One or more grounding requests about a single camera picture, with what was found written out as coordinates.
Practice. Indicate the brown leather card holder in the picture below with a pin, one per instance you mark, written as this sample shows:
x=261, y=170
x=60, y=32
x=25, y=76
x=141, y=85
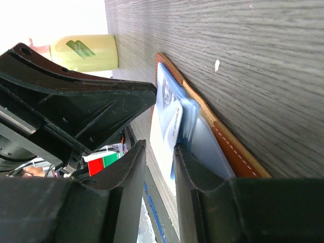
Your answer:
x=204, y=135

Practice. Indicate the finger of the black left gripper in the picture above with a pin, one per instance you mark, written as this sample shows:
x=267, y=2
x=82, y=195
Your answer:
x=83, y=111

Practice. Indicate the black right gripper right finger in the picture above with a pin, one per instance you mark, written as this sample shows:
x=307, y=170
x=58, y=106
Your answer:
x=212, y=209

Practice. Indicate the green squeeze bottle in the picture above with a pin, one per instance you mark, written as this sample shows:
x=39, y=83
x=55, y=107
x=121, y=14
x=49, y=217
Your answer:
x=82, y=53

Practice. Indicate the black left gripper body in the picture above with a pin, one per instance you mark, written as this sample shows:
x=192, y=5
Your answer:
x=23, y=141

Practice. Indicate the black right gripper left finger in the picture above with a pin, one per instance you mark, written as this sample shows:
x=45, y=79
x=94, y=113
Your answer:
x=102, y=208

